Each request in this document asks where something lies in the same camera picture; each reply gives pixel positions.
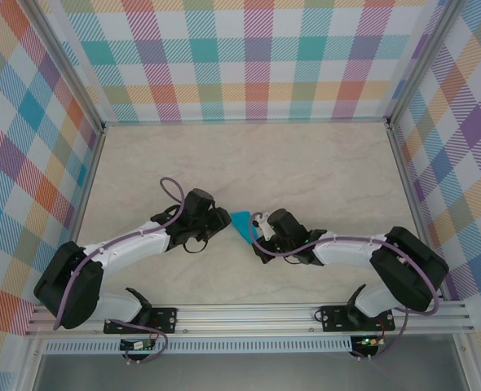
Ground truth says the aluminium corner post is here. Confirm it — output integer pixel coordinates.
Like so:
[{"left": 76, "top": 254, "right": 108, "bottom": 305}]
[
  {"left": 23, "top": 0, "right": 106, "bottom": 134},
  {"left": 386, "top": 0, "right": 465, "bottom": 128}
]

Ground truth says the right small circuit board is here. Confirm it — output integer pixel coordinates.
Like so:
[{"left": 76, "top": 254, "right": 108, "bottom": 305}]
[{"left": 355, "top": 336, "right": 384, "bottom": 349}]

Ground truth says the blue paper sheet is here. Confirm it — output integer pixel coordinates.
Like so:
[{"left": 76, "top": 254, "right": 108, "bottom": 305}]
[{"left": 229, "top": 209, "right": 255, "bottom": 247}]

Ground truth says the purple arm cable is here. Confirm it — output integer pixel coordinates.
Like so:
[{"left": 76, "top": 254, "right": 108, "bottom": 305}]
[
  {"left": 250, "top": 210, "right": 443, "bottom": 362},
  {"left": 52, "top": 177, "right": 187, "bottom": 366}
]

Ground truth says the left small circuit board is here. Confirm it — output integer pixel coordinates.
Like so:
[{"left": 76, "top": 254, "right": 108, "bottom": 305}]
[{"left": 119, "top": 339, "right": 157, "bottom": 353}]

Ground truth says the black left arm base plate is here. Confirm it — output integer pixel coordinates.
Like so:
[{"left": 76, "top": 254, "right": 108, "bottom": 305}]
[{"left": 103, "top": 306, "right": 179, "bottom": 336}]

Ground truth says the thin black left gripper cable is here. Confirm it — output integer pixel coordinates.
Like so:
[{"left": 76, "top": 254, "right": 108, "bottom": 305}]
[{"left": 182, "top": 237, "right": 208, "bottom": 254}]

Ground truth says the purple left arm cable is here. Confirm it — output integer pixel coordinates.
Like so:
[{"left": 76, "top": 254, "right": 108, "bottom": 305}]
[{"left": 52, "top": 177, "right": 187, "bottom": 366}]

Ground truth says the wide aluminium frame beam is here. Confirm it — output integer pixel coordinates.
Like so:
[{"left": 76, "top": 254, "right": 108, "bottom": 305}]
[{"left": 24, "top": 300, "right": 477, "bottom": 337}]

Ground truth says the aluminium side rail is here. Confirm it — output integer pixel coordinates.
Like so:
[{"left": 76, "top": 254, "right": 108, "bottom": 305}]
[
  {"left": 386, "top": 124, "right": 448, "bottom": 302},
  {"left": 51, "top": 125, "right": 108, "bottom": 306}
]

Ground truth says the small circuit board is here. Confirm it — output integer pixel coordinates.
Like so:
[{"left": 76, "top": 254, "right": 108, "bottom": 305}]
[
  {"left": 355, "top": 336, "right": 384, "bottom": 349},
  {"left": 119, "top": 339, "right": 157, "bottom": 353}
]

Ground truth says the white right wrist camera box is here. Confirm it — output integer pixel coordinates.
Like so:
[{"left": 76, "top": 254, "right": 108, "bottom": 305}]
[{"left": 251, "top": 214, "right": 274, "bottom": 240}]

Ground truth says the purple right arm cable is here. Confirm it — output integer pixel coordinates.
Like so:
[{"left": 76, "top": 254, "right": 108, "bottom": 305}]
[{"left": 250, "top": 210, "right": 443, "bottom": 362}]

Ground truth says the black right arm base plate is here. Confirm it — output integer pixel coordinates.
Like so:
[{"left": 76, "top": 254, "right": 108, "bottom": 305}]
[{"left": 320, "top": 304, "right": 397, "bottom": 333}]

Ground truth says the slotted grey cable duct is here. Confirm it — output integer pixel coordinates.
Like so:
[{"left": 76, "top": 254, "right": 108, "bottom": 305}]
[{"left": 42, "top": 336, "right": 354, "bottom": 354}]

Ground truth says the aluminium frame leg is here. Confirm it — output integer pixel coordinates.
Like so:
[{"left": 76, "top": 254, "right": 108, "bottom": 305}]
[
  {"left": 18, "top": 336, "right": 46, "bottom": 391},
  {"left": 452, "top": 333, "right": 479, "bottom": 391}
]

